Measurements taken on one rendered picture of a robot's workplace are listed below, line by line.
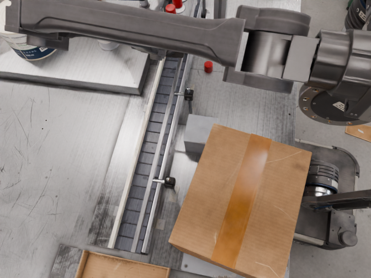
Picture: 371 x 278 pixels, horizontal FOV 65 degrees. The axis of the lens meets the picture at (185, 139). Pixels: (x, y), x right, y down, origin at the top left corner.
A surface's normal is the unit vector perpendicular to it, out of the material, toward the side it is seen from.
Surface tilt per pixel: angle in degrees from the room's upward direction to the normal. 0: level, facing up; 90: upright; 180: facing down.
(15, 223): 0
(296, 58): 38
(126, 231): 0
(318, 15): 0
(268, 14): 46
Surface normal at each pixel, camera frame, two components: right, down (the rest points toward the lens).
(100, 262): -0.07, -0.41
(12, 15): -0.10, 0.25
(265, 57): -0.38, 0.18
